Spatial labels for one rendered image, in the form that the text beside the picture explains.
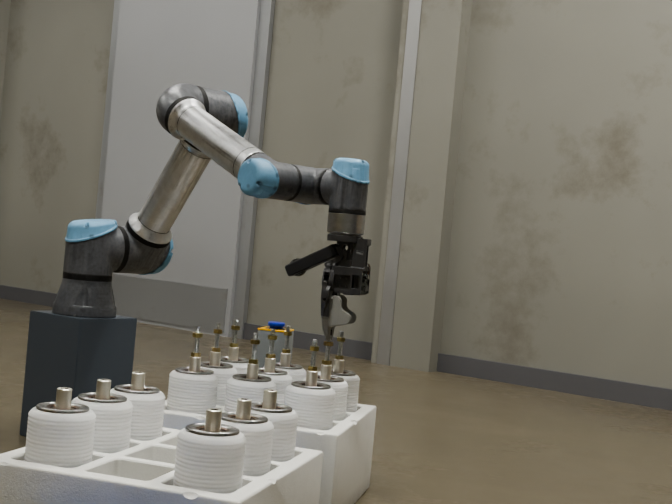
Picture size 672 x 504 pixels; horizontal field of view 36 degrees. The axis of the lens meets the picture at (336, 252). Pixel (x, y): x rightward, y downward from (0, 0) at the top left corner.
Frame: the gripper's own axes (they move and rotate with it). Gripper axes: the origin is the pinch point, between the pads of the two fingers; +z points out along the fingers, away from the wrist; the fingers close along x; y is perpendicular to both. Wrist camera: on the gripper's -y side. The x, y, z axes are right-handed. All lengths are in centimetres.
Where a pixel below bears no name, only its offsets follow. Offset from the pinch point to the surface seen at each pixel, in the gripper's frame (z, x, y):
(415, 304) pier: 6, 246, -28
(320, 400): 11.1, -15.3, 4.2
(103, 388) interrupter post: 7, -54, -20
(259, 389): 10.5, -15.9, -7.7
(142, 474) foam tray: 18, -60, -10
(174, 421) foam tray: 17.9, -20.5, -22.4
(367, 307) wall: 11, 265, -54
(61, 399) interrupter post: 8, -66, -21
